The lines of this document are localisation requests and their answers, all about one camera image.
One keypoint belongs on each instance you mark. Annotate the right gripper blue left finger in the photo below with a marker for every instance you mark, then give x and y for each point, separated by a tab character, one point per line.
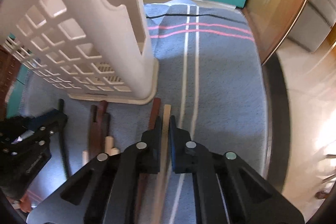
151	155

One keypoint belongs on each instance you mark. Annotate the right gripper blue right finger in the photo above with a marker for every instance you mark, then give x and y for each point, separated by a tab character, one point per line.
182	158

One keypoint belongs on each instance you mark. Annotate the white chopstick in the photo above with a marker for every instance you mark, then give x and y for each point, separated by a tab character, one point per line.
109	149

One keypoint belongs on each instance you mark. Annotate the light wooden chopstick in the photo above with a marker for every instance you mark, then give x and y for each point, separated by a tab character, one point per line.
160	183

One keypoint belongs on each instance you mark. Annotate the person's hand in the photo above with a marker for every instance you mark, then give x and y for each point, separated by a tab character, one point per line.
24	204

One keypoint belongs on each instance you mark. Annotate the reddish brown chopstick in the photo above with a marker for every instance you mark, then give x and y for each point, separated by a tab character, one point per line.
143	177

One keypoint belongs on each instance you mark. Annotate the dark brown chopstick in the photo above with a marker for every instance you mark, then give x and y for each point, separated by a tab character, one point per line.
94	136
103	121

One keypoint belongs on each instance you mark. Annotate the black chopstick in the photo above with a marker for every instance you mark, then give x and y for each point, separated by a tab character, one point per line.
63	150

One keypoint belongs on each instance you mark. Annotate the carved wooden chair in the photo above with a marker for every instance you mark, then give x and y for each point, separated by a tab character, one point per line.
9	71

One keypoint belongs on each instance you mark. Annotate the blue striped table cloth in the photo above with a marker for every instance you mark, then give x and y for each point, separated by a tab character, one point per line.
209	75

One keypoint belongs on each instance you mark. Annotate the white plastic utensil basket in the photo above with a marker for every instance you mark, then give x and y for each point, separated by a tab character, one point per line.
92	49

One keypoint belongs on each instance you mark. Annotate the grey refrigerator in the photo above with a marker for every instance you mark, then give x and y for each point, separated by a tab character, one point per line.
314	24

